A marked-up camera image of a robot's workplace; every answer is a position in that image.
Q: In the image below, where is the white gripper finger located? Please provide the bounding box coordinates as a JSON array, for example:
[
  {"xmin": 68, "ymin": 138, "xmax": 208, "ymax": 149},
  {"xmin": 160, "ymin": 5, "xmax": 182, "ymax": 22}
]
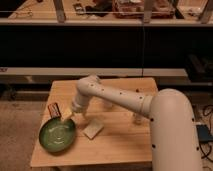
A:
[{"xmin": 82, "ymin": 113, "xmax": 88, "ymax": 123}]

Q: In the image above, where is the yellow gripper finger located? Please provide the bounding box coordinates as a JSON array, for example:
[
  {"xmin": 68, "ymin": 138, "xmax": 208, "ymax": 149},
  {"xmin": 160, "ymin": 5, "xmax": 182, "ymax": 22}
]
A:
[{"xmin": 61, "ymin": 108, "xmax": 73, "ymax": 122}]

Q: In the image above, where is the green ceramic bowl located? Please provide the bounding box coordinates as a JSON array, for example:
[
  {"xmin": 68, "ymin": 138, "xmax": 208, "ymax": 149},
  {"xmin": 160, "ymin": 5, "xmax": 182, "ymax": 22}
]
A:
[{"xmin": 39, "ymin": 117, "xmax": 76, "ymax": 153}]

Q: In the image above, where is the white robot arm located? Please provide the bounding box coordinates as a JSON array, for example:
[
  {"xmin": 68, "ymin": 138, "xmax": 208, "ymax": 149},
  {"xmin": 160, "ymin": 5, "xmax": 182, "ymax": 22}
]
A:
[{"xmin": 71, "ymin": 75, "xmax": 203, "ymax": 171}]

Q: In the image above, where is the brown snack bar package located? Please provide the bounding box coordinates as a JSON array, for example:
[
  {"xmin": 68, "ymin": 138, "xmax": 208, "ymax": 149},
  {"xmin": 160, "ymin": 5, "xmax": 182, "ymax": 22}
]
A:
[{"xmin": 48, "ymin": 103, "xmax": 61, "ymax": 118}]

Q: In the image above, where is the white sponge block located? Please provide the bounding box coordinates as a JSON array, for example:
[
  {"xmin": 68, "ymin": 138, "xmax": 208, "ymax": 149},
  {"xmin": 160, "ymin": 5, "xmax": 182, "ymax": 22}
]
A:
[{"xmin": 83, "ymin": 119, "xmax": 104, "ymax": 140}]

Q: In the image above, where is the wooden table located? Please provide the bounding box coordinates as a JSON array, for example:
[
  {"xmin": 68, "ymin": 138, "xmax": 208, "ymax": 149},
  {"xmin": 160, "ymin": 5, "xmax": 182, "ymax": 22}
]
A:
[{"xmin": 30, "ymin": 78, "xmax": 158, "ymax": 167}]

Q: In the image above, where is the white rooster figurine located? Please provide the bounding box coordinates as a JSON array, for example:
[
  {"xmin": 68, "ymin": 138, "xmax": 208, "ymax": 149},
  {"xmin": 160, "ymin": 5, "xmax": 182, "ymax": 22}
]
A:
[{"xmin": 133, "ymin": 113, "xmax": 142, "ymax": 125}]

